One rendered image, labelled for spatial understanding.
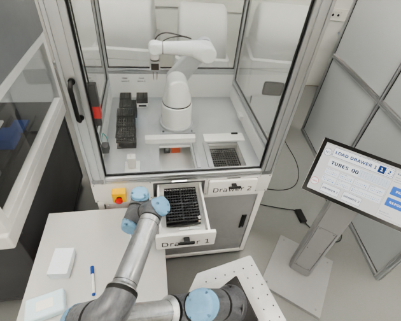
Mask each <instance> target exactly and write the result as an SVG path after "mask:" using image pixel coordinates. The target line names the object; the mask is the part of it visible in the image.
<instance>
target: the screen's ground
mask: <svg viewBox="0 0 401 321"><path fill-rule="evenodd" d="M325 147H328V148H331V149H333V150H335V148H336V147H337V148H340V149H342V150H345V151H347V152H351V153H353V154H356V155H359V156H361V157H364V158H366V159H369V160H372V161H374V162H378V163H380V164H383V165H385V166H388V167H391V168H393V169H396V172H395V174H394V176H393V178H392V179H391V178H388V177H385V176H383V175H380V174H377V173H375V172H372V171H369V170H368V169H364V168H361V167H360V166H356V165H354V164H352V163H349V162H346V161H344V160H341V159H338V158H336V157H333V156H331V157H329V156H326V155H323V153H322V155H321V157H320V159H319V161H318V163H317V165H316V168H315V170H314V172H313V174H312V175H313V176H316V177H318V178H320V180H319V182H318V185H314V184H312V183H308V184H307V187H309V188H311V189H313V190H316V191H318V192H321V193H322V194H325V195H327V196H329V197H332V198H334V199H336V200H338V201H341V202H343V203H346V204H348V205H350V206H352V207H355V208H357V209H359V210H362V211H364V212H366V213H369V214H371V215H373V216H375V217H377V218H380V219H382V220H385V221H387V222H389V223H391V224H394V225H396V226H399V227H401V212H400V211H398V210H395V209H393V208H390V207H388V206H385V205H384V204H385V202H386V200H387V198H388V197H390V198H392V199H395V200H397V201H400V202H401V199H400V198H398V197H395V196H393V195H391V194H390V192H391V190H392V188H393V186H394V187H397V188H400V189H401V169H399V168H396V167H394V166H391V165H389V164H385V163H383V162H380V161H378V160H375V159H372V158H370V157H367V156H364V155H362V154H359V153H356V152H353V151H351V150H348V149H345V148H343V147H340V146H337V145H334V144H332V143H329V142H327V144H326V146H325ZM353 166H354V167H356V168H359V169H362V170H364V171H367V172H369V173H372V174H374V175H377V176H380V177H382V178H385V179H387V180H390V181H391V182H390V184H389V186H388V188H387V189H386V188H384V187H381V186H379V185H376V184H374V183H371V182H368V181H367V180H364V179H361V178H359V177H357V176H354V175H351V174H350V171H351V169H352V167H353ZM326 167H329V168H332V169H334V170H337V171H340V172H342V173H345V174H347V175H349V176H352V177H355V178H357V179H359V180H362V181H365V182H367V183H370V184H372V185H375V186H377V187H380V188H382V189H384V190H386V192H385V194H384V196H383V198H382V200H381V202H380V204H377V203H374V202H372V201H369V200H368V199H365V198H363V197H360V196H358V195H356V194H353V193H351V192H348V191H346V190H344V189H341V188H339V187H336V186H334V185H332V184H329V183H327V182H324V181H322V180H321V177H322V175H323V173H324V171H325V169H326ZM311 177H312V176H311ZM323 182H324V183H327V184H329V185H331V186H333V187H336V188H338V189H340V190H341V191H340V192H339V195H338V197H337V198H336V197H334V196H331V195H330V194H327V193H325V192H322V191H320V187H321V185H322V183H323ZM344 191H345V192H348V193H350V194H353V195H355V196H357V197H360V198H362V201H361V203H360V205H359V207H357V206H355V205H353V204H350V203H348V202H345V201H343V200H341V199H340V198H341V196H342V193H343V192H344Z"/></svg>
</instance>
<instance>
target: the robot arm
mask: <svg viewBox="0 0 401 321"><path fill-rule="evenodd" d="M149 197H150V195H149V193H148V190H147V188H145V187H141V186H140V187H135V188H133V189H132V191H131V193H130V198H131V200H130V203H129V206H128V208H127V211H126V213H125V216H124V218H123V219H122V224H121V226H120V227H121V230H122V231H123V232H125V233H127V234H131V235H132V237H131V239H130V241H129V244H128V246H127V248H126V251H125V253H124V255H123V257H122V260H121V262H120V265H119V267H118V269H117V271H116V273H115V276H114V278H113V281H112V282H109V283H108V284H107V286H106V288H105V289H104V292H103V293H102V294H101V296H100V297H98V298H97V299H94V300H91V301H87V302H84V303H76V304H74V305H72V306H71V307H69V308H68V309H67V310H66V311H65V312H64V313H63V315H62V316H61V318H60V321H243V319H244V318H245V316H246V312H247V307H248V305H247V300H246V296H245V295H244V292H243V291H242V290H241V289H240V288H239V287H238V286H236V285H230V284H228V285H224V286H222V287H220V288H219V289H208V288H204V287H201V288H197V289H195V290H193V291H191V292H187V293H183V294H173V295H167V296H165V297H164V298H163V299H162V300H158V301H145V302H138V303H136V299H137V296H138V292H137V290H136V289H137V286H138V283H139V280H140V277H141V275H142V272H143V269H144V266H145V264H146V260H147V258H148V255H149V252H150V249H151V246H152V244H153V240H154V238H155V235H156V233H157V229H158V227H159V224H160V221H161V218H162V217H163V216H165V215H166V214H168V213H169V211H170V204H169V201H168V200H167V199H166V198H165V197H163V196H158V197H156V198H153V199H152V200H150V199H149Z"/></svg>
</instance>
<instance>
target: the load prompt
mask: <svg viewBox="0 0 401 321"><path fill-rule="evenodd" d="M332 156H333V157H336V158H338V159H341V160H344V161H346V162H349V163H352V164H354V165H356V166H360V167H361V168H364V169H368V170H369V171H372V172H375V173H377V174H380V175H383V176H385V177H388V178H391V179H392V178H393V176H394V174H395V172H396V169H393V168H391V167H388V166H385V165H383V164H380V163H378V162H374V161H372V160H369V159H366V158H364V157H361V156H359V155H356V154H353V153H351V152H347V151H345V150H342V149H340V148H337V147H336V148H335V150H334V152H333V154H332Z"/></svg>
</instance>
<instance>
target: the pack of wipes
mask: <svg viewBox="0 0 401 321"><path fill-rule="evenodd" d="M66 310H67V305H66V291H65V290H64V289H58V290H54V291H52V292H49V293H46V294H43V295H40V296H38V297H34V298H32V299H28V300H26V301H25V313H24V321H44V320H46V319H49V318H52V317H55V316H57V315H60V314H62V313H64V312H65V311H66Z"/></svg>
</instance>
